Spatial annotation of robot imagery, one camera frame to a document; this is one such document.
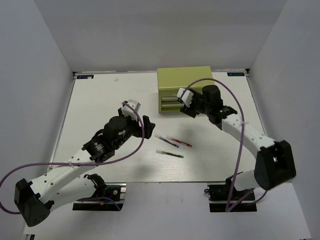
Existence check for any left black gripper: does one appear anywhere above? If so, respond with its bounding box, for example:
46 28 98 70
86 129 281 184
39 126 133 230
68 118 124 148
113 108 155 150

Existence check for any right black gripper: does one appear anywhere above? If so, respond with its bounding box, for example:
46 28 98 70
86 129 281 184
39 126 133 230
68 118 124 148
181 87 212 119

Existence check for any chest drawer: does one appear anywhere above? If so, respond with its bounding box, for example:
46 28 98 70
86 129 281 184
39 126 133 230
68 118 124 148
161 96 179 102

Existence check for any green metal drawer chest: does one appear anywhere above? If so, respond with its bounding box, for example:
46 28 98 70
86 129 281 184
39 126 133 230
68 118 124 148
157 66 213 113

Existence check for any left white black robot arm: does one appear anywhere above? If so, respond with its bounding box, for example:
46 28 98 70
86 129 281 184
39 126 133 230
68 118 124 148
14 114 156 227

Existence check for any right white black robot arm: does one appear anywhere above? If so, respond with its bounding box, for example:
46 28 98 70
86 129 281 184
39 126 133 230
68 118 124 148
177 85 297 200

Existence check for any purple gel pen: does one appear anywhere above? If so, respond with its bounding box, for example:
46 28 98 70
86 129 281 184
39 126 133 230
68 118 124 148
154 134 179 148

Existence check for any green gel pen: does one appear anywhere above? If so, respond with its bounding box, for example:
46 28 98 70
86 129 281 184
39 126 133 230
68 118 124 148
155 149 184 159

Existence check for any red gel pen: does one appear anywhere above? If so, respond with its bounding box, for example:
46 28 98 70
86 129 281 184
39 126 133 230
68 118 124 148
166 136 192 148

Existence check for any right blue table label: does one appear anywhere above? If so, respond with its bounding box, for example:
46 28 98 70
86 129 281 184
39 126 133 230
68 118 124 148
227 72 245 77

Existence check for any blue table label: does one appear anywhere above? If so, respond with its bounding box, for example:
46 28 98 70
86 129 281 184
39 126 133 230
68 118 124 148
227 72 245 77
76 74 94 80

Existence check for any left blue table label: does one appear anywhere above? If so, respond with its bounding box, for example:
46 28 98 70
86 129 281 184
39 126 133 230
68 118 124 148
76 74 94 80

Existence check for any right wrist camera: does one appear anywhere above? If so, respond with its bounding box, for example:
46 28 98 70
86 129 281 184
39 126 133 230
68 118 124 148
176 88 194 108

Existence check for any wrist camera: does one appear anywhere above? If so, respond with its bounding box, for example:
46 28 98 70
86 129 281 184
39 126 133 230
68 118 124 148
120 99 141 122
176 88 194 108

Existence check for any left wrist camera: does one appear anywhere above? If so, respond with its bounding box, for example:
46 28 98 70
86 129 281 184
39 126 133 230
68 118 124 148
120 99 141 122

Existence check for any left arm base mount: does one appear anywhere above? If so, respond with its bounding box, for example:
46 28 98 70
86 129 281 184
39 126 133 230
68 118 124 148
72 183 127 212

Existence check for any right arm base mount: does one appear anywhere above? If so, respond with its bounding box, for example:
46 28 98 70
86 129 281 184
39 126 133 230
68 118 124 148
203 183 258 214

